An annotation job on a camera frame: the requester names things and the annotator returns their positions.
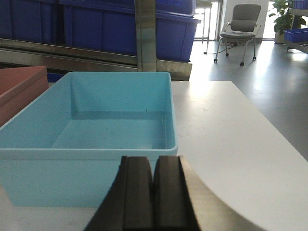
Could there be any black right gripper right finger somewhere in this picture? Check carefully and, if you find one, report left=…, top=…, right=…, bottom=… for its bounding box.
left=154, top=156, right=262, bottom=231

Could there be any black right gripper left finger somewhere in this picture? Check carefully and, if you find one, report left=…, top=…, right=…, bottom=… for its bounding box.
left=84, top=156, right=154, bottom=231

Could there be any light blue plastic box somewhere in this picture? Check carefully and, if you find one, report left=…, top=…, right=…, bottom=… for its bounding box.
left=0, top=72, right=178, bottom=207

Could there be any pink plastic box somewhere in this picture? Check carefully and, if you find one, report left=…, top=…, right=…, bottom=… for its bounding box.
left=0, top=66, right=49, bottom=125

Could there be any steel shelf rack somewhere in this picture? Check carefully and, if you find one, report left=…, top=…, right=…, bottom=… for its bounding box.
left=0, top=0, right=192, bottom=81

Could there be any large blue storage bin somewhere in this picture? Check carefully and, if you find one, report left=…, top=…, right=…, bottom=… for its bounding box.
left=59, top=0, right=200, bottom=62

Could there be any grey office chair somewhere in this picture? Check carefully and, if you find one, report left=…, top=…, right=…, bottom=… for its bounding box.
left=218, top=3, right=261, bottom=66

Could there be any steel side rack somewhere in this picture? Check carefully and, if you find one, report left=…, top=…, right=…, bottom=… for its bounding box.
left=284, top=8, right=308, bottom=53

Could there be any small blue tray right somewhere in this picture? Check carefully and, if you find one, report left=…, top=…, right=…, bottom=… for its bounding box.
left=284, top=28, right=308, bottom=43

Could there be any dark blue bin left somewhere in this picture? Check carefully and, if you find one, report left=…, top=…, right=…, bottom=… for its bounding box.
left=0, top=0, right=64, bottom=44

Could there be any green potted plant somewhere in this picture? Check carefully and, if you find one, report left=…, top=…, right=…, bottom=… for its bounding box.
left=269, top=0, right=308, bottom=44

